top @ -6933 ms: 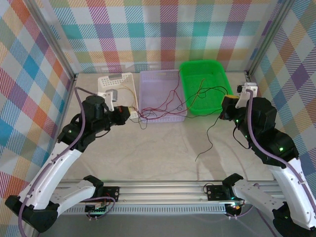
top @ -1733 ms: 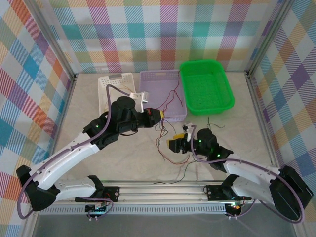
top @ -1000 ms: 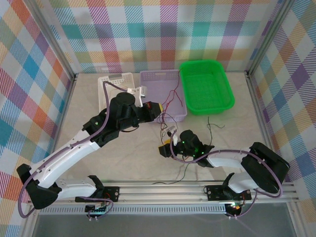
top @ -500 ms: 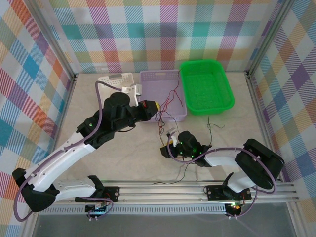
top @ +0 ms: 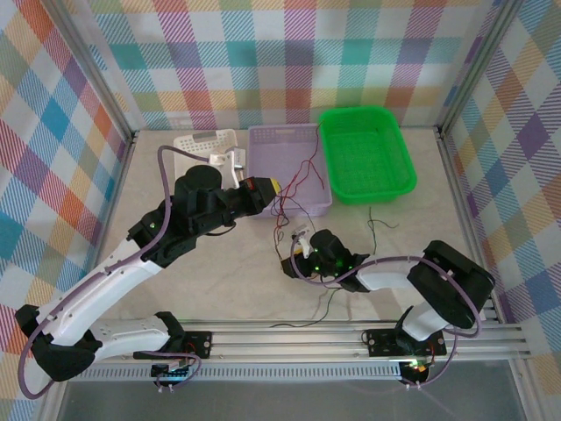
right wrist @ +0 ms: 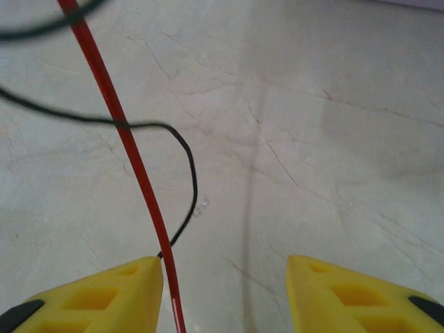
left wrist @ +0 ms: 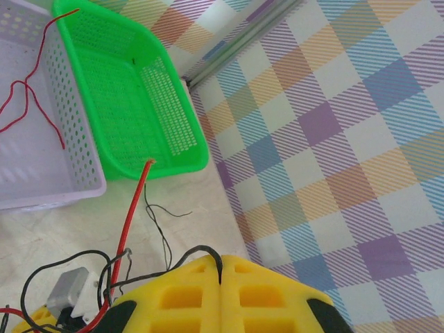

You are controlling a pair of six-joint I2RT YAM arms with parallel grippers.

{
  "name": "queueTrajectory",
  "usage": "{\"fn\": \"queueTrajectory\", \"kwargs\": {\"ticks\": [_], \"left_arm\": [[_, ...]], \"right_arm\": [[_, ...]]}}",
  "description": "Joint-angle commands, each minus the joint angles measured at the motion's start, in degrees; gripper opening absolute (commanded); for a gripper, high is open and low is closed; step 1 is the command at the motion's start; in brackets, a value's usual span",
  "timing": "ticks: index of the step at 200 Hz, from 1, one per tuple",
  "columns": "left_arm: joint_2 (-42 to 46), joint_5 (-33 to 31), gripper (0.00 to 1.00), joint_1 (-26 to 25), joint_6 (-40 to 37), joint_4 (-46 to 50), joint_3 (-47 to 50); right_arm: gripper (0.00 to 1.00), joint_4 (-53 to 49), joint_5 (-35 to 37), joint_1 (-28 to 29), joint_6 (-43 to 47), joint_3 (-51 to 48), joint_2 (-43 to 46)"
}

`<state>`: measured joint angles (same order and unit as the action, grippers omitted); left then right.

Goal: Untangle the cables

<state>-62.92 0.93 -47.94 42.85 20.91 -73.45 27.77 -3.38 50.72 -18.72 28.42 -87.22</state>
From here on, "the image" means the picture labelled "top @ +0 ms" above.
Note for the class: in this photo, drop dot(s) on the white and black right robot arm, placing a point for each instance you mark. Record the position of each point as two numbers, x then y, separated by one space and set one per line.
447 285

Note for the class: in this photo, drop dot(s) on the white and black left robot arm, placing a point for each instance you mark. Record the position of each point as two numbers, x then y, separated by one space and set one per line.
109 276

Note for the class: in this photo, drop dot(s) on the lilac perforated plastic basket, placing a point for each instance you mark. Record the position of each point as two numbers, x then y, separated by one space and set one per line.
280 149

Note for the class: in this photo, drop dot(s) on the white perforated plastic basket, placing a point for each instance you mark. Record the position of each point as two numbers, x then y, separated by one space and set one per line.
188 144

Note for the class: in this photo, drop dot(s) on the green mesh plastic basket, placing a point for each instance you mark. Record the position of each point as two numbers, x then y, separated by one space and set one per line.
368 153

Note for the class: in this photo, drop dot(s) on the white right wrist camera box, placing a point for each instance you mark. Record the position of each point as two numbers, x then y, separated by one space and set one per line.
301 231

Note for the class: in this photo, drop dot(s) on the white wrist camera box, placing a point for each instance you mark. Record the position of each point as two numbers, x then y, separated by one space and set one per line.
225 159
301 231

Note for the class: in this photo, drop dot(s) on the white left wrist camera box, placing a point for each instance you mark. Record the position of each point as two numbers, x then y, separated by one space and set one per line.
225 159

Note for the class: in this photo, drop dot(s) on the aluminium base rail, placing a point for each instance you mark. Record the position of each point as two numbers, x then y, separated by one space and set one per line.
285 342

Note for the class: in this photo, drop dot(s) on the aluminium side rail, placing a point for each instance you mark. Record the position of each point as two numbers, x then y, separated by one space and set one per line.
453 175
120 180

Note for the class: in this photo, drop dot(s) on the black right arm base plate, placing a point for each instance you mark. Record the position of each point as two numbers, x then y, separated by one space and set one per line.
383 342

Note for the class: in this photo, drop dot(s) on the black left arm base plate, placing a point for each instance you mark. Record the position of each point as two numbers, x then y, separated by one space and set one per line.
199 344

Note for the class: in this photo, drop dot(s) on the aluminium frame post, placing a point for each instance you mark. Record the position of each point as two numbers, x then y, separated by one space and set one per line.
475 66
93 66

